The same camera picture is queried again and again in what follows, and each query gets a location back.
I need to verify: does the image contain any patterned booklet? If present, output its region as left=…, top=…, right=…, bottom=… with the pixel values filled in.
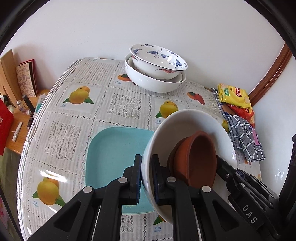
left=16, top=59, right=38, bottom=98

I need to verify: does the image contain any small white bowl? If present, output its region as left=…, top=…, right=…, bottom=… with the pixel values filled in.
left=142, top=108, right=238, bottom=225

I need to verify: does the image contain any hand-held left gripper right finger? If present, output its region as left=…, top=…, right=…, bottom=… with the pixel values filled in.
left=151, top=155, right=281, bottom=241

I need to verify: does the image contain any red snack bag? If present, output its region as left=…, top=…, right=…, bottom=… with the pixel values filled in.
left=225, top=104, right=256, bottom=128

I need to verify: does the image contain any wooden side table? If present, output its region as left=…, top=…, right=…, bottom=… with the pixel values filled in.
left=0, top=89, right=51, bottom=155

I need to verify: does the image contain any medium white bowl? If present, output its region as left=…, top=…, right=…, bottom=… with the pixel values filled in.
left=128, top=56, right=184, bottom=83

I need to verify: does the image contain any wooden board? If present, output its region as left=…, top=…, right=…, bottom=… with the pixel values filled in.
left=0, top=49, right=23, bottom=109

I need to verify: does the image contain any red paper bag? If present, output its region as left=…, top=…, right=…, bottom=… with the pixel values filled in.
left=0, top=97, right=14, bottom=156

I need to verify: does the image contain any small clear bottle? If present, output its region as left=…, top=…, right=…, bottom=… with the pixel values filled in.
left=16, top=100, right=31, bottom=114

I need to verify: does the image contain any blue square plate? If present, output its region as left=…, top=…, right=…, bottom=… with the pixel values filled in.
left=85, top=127, right=156, bottom=215

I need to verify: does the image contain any brown wooden door frame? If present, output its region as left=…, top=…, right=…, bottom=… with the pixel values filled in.
left=248, top=43, right=293, bottom=106

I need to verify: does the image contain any white paper stick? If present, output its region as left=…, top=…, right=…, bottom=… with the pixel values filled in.
left=12, top=122, right=23, bottom=142

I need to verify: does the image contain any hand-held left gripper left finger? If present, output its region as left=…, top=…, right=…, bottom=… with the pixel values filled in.
left=28, top=154, right=142, bottom=241

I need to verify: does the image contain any yellow chips bag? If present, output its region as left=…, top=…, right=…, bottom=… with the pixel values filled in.
left=217, top=83, right=252, bottom=109

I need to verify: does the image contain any black cylinder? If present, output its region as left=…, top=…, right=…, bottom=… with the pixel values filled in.
left=22, top=95, right=36, bottom=112

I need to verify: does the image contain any crane pattern white bowl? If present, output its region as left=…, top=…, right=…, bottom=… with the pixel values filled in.
left=129, top=44, right=188, bottom=79

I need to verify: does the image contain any pink paper slip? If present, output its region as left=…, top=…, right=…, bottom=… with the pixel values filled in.
left=251, top=127, right=262, bottom=147

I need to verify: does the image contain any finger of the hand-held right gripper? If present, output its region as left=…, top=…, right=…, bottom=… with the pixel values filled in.
left=237, top=169, right=275, bottom=208
left=216, top=155, right=242, bottom=194

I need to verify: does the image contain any grey checked cloth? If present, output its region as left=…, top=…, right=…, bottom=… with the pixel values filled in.
left=211, top=88, right=267, bottom=162

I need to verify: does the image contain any large white bowl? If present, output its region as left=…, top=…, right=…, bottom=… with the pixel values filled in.
left=124, top=53, right=187, bottom=93

